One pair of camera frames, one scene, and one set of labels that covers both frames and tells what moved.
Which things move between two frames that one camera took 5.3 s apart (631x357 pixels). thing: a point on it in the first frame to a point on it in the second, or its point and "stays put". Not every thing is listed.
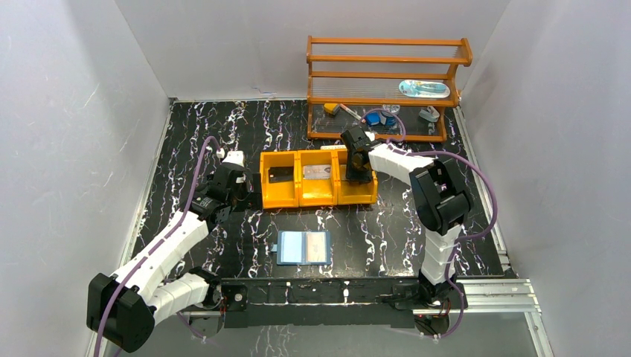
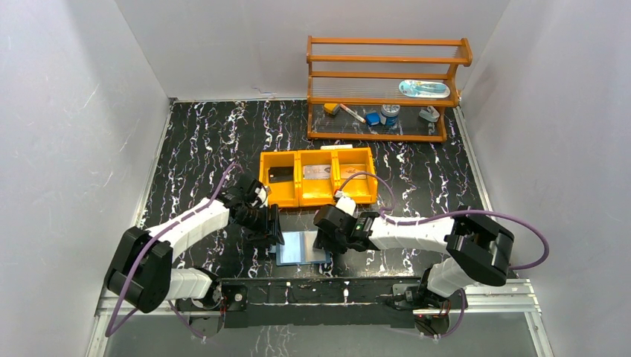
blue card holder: [300, 248] stays put
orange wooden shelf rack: [396, 88] stays put
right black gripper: [353, 175] to [322, 240]
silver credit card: [317, 172] stays put
